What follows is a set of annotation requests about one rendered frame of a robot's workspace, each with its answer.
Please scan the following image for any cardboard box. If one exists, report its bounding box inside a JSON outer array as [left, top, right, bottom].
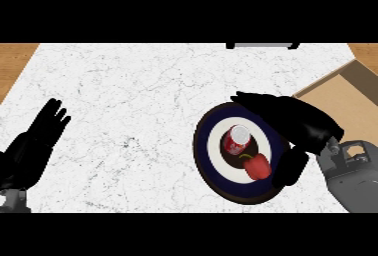
[[290, 58, 378, 148]]

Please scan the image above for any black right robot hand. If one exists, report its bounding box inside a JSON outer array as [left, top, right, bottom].
[[228, 90, 345, 188]]

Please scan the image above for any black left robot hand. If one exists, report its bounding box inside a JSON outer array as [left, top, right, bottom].
[[0, 97, 72, 192]]

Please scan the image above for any dark blue and white plate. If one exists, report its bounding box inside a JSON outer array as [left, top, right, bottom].
[[191, 101, 292, 206]]

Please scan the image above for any red can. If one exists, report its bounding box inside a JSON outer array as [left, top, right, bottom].
[[221, 124, 253, 155]]

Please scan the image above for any red bell pepper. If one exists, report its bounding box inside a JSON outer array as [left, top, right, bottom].
[[237, 152, 272, 181]]

